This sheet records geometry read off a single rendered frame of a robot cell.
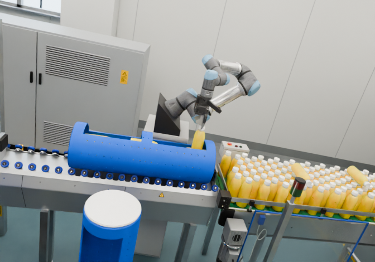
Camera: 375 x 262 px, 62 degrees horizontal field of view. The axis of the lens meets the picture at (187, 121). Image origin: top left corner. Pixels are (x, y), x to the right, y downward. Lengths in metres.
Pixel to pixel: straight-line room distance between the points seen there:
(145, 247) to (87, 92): 1.70
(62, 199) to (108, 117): 1.58
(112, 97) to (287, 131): 2.83
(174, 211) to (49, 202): 0.79
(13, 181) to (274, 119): 3.78
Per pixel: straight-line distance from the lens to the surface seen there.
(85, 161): 1.91
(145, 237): 2.73
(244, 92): 2.19
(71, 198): 2.10
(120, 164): 1.89
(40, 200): 2.19
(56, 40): 3.46
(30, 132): 3.91
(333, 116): 5.21
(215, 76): 1.80
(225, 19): 4.45
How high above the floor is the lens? 2.08
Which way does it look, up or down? 22 degrees down
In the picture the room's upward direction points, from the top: 13 degrees clockwise
